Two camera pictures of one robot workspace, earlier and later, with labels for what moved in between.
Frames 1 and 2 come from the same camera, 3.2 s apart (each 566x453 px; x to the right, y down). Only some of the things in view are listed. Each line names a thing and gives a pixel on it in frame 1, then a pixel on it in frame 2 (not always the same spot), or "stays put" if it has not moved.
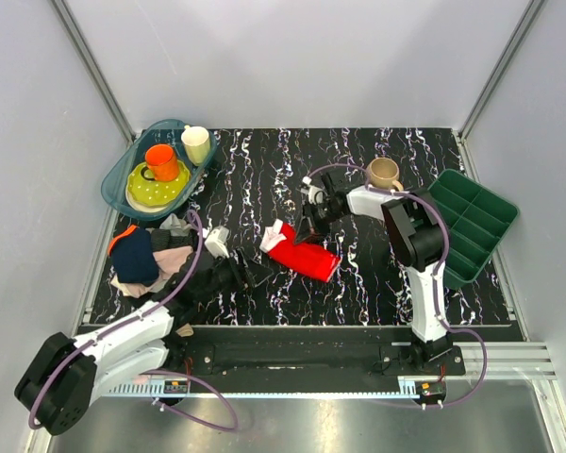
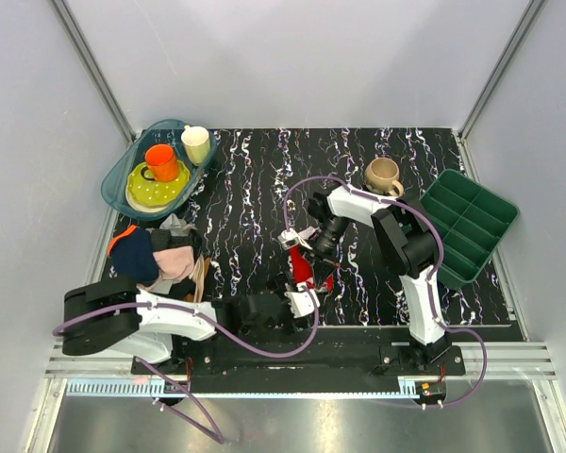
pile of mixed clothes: x=150 y=263 stays put
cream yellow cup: x=197 y=143 stays put
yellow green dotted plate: x=148 y=194 stays put
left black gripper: x=245 y=274 -> x=283 y=283
